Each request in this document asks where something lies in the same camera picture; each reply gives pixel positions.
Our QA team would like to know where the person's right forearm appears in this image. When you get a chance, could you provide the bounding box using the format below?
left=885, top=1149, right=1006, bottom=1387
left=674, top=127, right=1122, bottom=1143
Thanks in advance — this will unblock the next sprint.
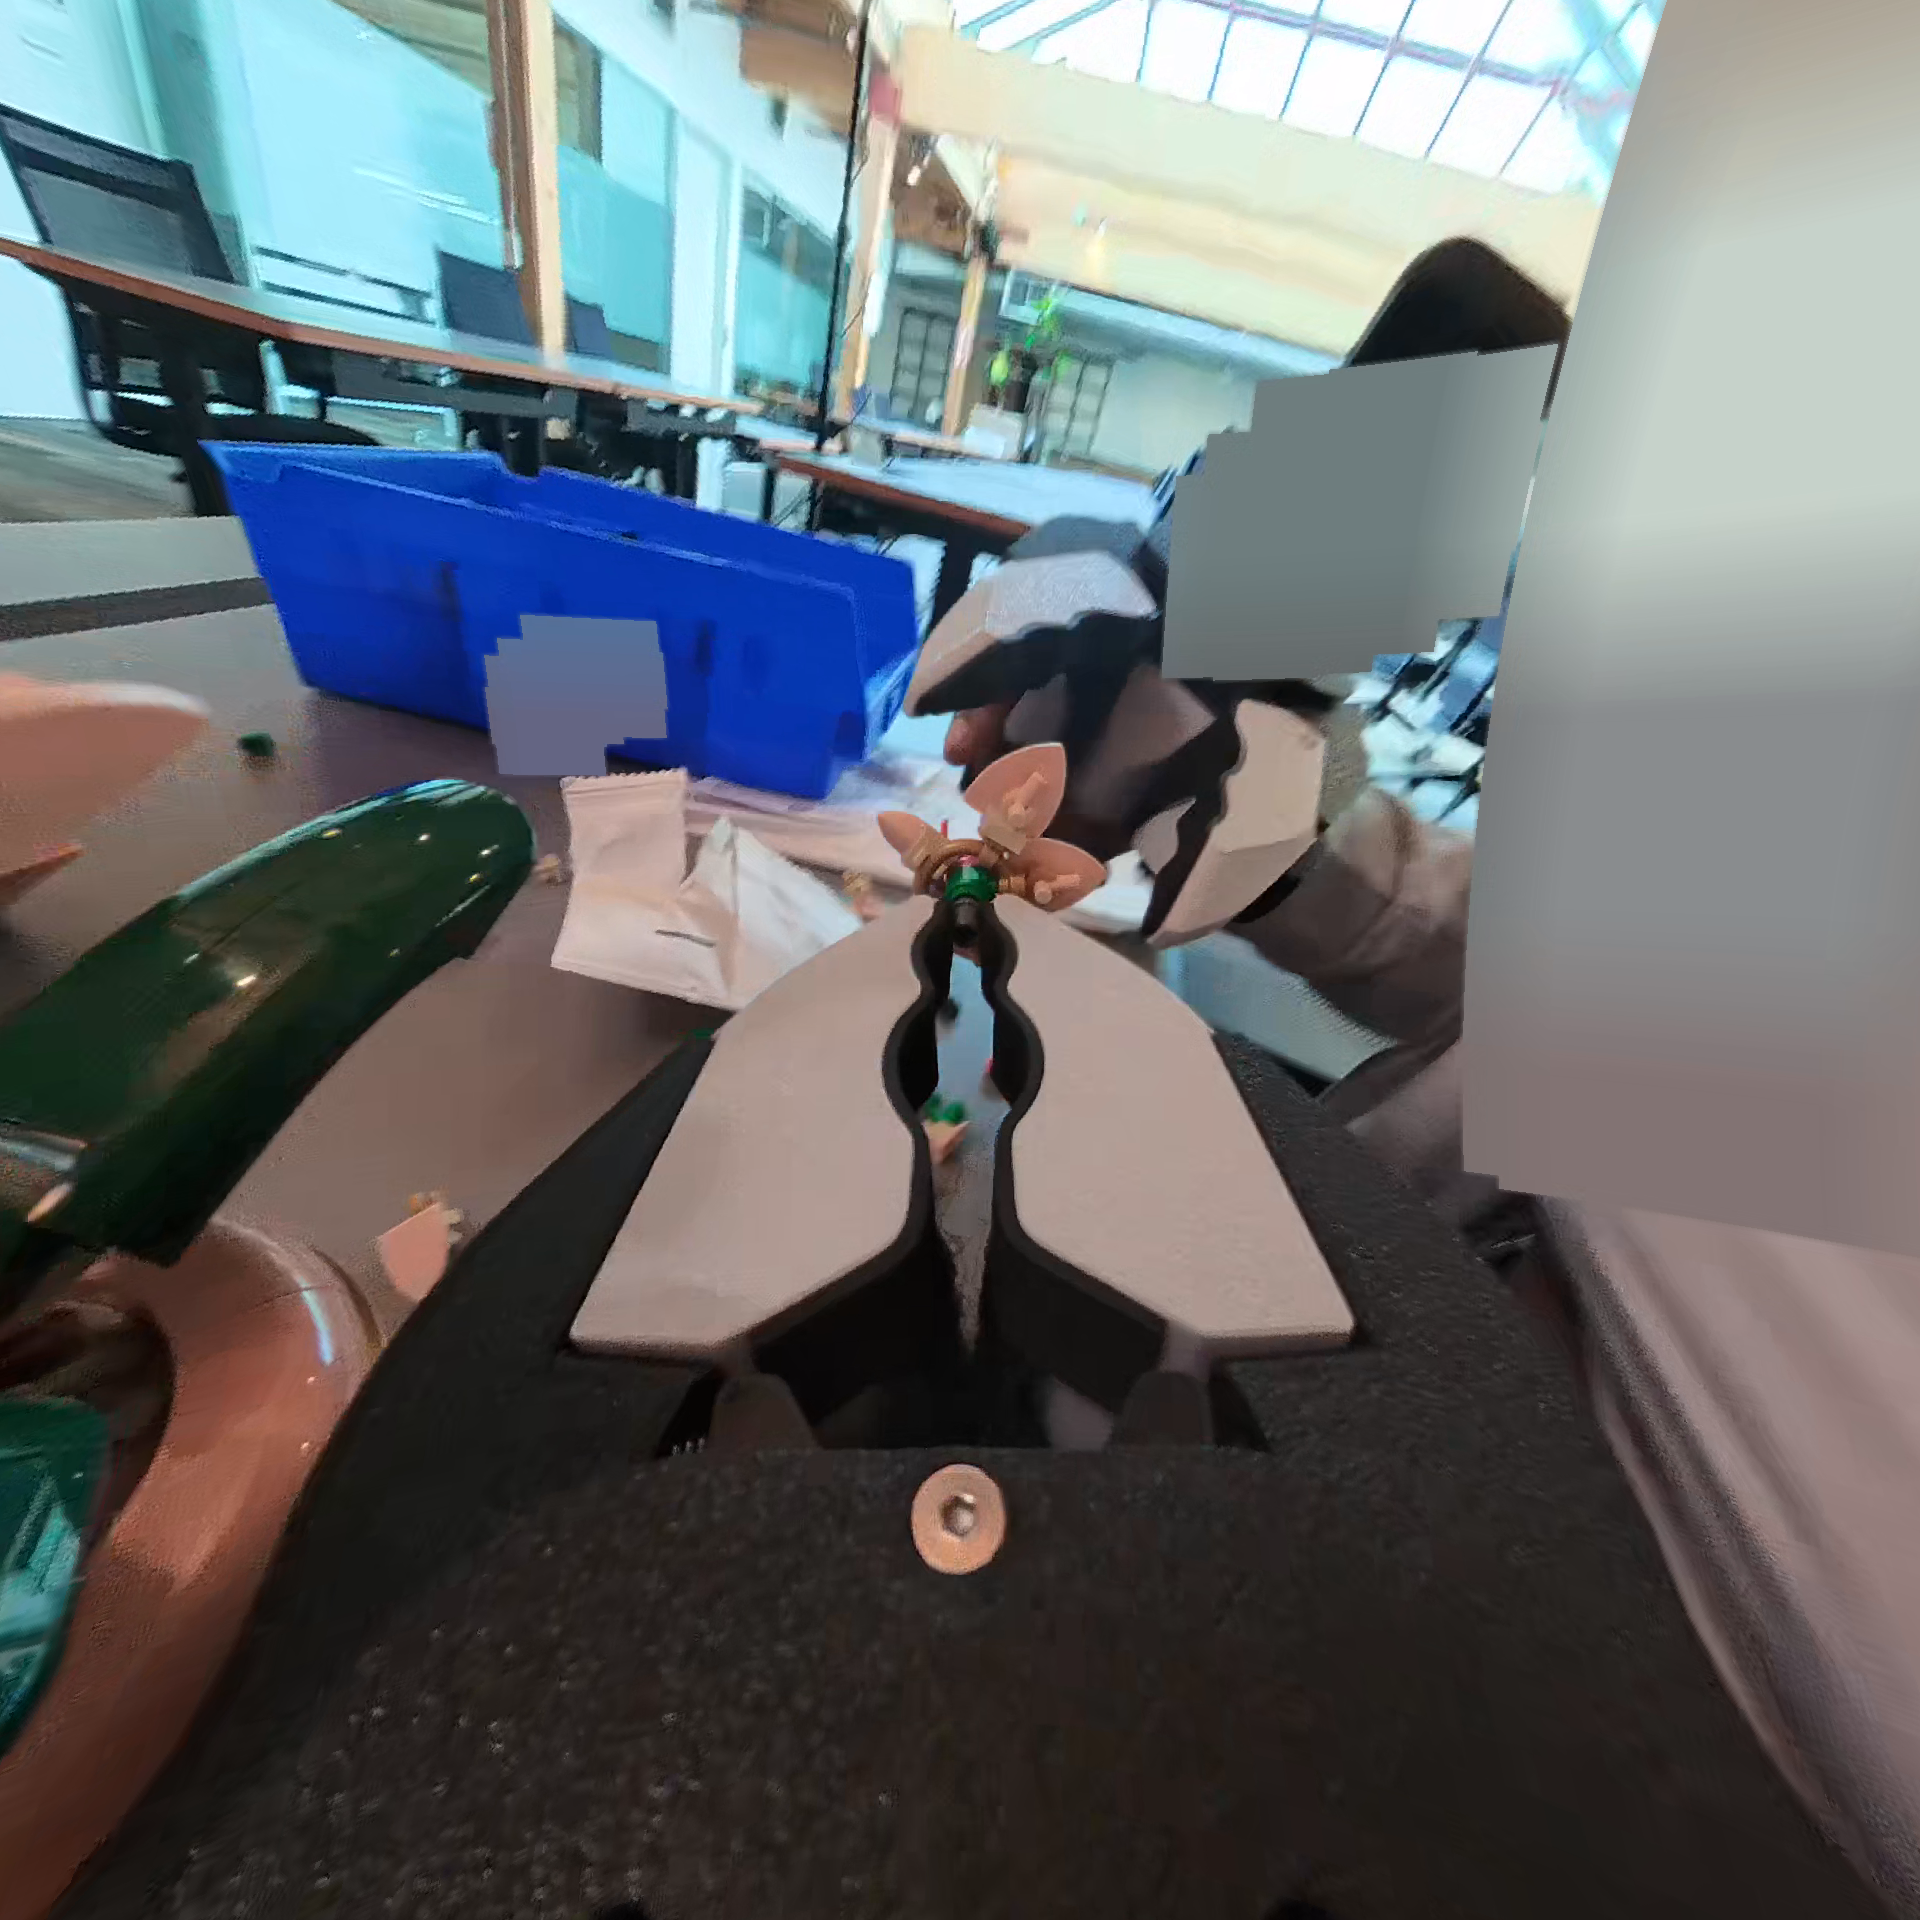
left=1236, top=779, right=1479, bottom=1050

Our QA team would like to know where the hanging green plant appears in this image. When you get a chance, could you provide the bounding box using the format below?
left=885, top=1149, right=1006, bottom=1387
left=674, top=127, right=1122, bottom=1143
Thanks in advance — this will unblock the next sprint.
left=982, top=291, right=1081, bottom=414

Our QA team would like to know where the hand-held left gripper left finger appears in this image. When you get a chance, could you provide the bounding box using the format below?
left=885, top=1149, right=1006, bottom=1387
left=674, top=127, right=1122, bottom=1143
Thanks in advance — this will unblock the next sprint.
left=569, top=899, right=981, bottom=1445

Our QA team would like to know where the person's right hand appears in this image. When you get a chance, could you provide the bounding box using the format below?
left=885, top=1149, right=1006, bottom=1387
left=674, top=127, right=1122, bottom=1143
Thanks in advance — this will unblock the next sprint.
left=945, top=698, right=1063, bottom=786

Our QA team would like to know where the black mesh office chair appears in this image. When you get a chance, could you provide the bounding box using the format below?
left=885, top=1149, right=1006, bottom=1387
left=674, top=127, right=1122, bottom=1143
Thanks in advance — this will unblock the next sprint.
left=0, top=105, right=378, bottom=451

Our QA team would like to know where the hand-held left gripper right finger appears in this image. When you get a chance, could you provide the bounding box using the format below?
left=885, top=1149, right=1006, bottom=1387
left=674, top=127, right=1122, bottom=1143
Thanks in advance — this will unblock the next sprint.
left=977, top=899, right=1359, bottom=1445

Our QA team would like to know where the small brick orchid flower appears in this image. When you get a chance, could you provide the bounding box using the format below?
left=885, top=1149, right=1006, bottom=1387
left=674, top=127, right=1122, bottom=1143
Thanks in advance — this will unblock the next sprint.
left=873, top=737, right=1115, bottom=938

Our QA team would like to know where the long wooden-top desk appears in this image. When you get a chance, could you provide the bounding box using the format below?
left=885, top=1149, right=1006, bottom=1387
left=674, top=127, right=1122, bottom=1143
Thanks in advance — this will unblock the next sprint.
left=0, top=230, right=767, bottom=518

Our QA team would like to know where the brick orchid model in pot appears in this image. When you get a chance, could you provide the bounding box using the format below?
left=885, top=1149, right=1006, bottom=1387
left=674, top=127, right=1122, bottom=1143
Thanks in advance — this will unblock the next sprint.
left=0, top=666, right=539, bottom=1920

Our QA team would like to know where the printed white paper sheet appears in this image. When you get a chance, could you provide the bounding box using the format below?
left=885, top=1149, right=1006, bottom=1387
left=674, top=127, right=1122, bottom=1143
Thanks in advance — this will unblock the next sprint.
left=682, top=750, right=977, bottom=879

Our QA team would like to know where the black pole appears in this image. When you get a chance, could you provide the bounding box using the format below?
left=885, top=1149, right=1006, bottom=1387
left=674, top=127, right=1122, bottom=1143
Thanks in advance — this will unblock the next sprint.
left=810, top=0, right=879, bottom=451

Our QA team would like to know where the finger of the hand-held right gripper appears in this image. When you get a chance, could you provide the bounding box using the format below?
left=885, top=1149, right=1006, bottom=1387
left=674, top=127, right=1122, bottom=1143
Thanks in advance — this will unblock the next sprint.
left=902, top=550, right=1164, bottom=719
left=1141, top=701, right=1333, bottom=951

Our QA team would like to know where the grey desk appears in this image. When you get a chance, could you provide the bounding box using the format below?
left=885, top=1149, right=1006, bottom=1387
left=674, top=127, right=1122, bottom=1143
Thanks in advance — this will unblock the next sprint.
left=0, top=515, right=1247, bottom=1353

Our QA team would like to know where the white paper bag black dash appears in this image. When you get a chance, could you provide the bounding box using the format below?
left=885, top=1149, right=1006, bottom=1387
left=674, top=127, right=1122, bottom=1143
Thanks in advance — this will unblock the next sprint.
left=550, top=768, right=753, bottom=1008

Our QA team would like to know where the blue plastic bin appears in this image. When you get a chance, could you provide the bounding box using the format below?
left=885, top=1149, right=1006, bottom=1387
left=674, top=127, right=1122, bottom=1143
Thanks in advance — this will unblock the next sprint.
left=201, top=438, right=923, bottom=805

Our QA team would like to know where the blue office chair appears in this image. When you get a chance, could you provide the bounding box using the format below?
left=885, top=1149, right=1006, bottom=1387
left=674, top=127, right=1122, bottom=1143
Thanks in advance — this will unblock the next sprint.
left=435, top=247, right=535, bottom=347

